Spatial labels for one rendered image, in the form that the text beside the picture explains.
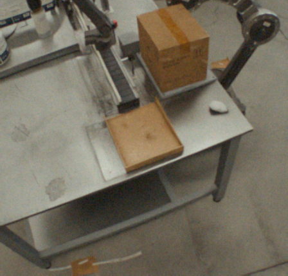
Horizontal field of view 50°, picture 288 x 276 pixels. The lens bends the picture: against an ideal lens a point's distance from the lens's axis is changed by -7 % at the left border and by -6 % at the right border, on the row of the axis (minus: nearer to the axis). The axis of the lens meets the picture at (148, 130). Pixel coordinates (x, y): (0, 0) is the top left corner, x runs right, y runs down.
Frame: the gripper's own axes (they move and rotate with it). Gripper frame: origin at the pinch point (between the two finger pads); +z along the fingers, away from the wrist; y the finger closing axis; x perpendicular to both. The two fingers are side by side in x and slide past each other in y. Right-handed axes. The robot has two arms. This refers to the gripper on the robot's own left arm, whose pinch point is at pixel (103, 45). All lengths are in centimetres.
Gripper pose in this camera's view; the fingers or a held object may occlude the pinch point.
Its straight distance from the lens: 174.3
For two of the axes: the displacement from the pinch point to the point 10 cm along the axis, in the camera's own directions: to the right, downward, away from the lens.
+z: -1.8, -0.3, 9.8
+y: -9.3, 3.4, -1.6
